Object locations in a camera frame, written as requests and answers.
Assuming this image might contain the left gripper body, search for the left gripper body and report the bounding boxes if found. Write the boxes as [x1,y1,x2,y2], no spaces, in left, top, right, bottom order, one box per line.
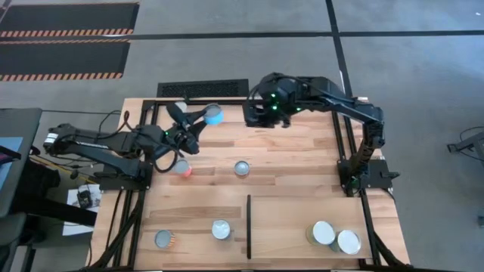
[166,127,192,154]

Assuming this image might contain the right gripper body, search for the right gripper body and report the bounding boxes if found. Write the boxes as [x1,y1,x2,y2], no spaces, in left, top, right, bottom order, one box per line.
[245,98,293,128]

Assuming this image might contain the tin can red label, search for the tin can red label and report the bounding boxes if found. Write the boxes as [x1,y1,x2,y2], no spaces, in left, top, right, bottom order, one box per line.
[172,158,193,178]

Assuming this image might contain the short salmon tin can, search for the short salmon tin can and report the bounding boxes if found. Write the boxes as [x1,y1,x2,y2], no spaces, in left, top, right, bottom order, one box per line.
[203,103,225,127]

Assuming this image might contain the tall tin can yellow label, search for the tall tin can yellow label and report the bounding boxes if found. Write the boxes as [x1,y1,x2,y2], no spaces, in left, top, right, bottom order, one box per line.
[305,220,337,246]

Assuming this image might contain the tall tin can green label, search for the tall tin can green label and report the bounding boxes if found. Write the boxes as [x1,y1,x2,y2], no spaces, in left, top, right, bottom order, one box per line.
[329,228,362,256]

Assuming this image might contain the black floor vent grille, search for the black floor vent grille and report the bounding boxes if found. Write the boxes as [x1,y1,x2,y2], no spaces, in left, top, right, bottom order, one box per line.
[157,79,250,98]

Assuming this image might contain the short pineapple rings tin can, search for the short pineapple rings tin can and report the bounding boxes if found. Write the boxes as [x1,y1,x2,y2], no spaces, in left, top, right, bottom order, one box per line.
[233,159,251,178]

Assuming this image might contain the blue peas tin can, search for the blue peas tin can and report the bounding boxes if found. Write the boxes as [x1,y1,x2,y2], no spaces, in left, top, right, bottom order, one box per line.
[210,218,232,241]

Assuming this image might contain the short tin can orange striped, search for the short tin can orange striped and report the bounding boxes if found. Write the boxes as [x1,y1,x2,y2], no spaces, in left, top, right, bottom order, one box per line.
[154,229,176,249]

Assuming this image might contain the small black device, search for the small black device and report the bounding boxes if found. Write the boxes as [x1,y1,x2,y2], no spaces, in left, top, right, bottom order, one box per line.
[76,190,93,209]

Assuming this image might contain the black hazard striped floor mat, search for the black hazard striped floor mat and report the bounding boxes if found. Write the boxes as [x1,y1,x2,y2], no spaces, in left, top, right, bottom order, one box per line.
[0,2,141,39]
[0,39,132,82]

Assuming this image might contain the white paper sheet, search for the white paper sheet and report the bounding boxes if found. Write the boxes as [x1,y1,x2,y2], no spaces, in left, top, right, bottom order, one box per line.
[62,187,104,237]

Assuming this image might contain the grey desk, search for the grey desk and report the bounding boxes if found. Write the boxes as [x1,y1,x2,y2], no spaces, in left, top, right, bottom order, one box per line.
[0,107,43,220]

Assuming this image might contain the blue panel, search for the blue panel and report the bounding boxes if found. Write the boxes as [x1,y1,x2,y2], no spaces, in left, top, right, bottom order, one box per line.
[0,136,24,190]

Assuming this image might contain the black chair base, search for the black chair base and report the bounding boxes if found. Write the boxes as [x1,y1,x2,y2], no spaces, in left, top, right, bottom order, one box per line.
[447,126,484,164]

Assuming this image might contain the wooden shelf with black frame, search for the wooden shelf with black frame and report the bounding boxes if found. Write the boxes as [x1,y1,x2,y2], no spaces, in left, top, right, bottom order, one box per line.
[246,193,374,261]

